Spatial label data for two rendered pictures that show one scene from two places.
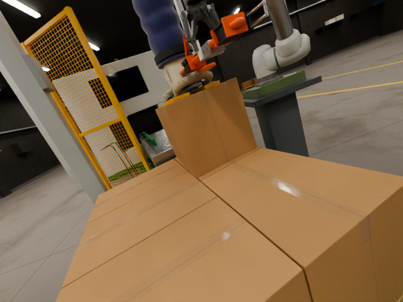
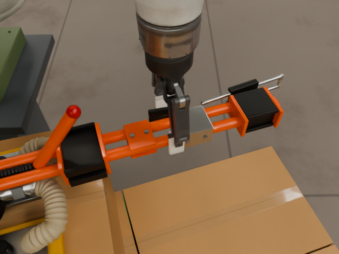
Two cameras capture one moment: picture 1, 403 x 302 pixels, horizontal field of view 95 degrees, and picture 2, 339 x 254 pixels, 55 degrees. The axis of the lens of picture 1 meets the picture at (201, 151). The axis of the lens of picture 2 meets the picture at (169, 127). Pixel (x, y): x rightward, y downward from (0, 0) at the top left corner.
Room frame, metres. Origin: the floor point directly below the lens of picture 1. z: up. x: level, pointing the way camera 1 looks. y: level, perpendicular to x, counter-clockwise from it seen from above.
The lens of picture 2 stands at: (0.81, 0.22, 1.58)
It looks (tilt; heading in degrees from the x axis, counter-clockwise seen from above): 52 degrees down; 268
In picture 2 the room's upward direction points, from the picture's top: straight up
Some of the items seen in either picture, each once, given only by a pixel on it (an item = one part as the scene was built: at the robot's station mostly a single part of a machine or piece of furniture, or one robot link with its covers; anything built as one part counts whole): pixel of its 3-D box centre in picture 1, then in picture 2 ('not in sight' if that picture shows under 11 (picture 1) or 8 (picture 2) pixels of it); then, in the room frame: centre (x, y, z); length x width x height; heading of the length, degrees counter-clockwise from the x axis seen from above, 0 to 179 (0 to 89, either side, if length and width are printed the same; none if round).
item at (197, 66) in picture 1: (194, 63); (82, 153); (0.96, -0.12, 1.07); 0.10 x 0.08 x 0.06; 106
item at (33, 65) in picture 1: (40, 74); not in sight; (2.01, 1.14, 1.62); 0.20 x 0.05 x 0.30; 16
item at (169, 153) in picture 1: (191, 142); not in sight; (1.55, 0.06, 0.58); 0.70 x 0.03 x 0.06; 106
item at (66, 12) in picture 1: (96, 123); not in sight; (2.32, 1.03, 1.05); 0.87 x 0.10 x 2.10; 68
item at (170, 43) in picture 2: not in sight; (169, 26); (0.80, -0.18, 1.31); 0.09 x 0.09 x 0.06
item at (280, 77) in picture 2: (234, 33); (217, 98); (0.69, -0.25, 1.08); 0.31 x 0.03 x 0.05; 22
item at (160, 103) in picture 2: not in sight; (162, 108); (0.81, -0.22, 1.08); 0.03 x 0.01 x 0.07; 15
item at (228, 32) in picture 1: (228, 30); (253, 111); (0.62, -0.21, 1.08); 0.08 x 0.07 x 0.05; 16
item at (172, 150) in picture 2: (199, 51); (176, 141); (0.79, -0.13, 1.08); 0.03 x 0.01 x 0.07; 15
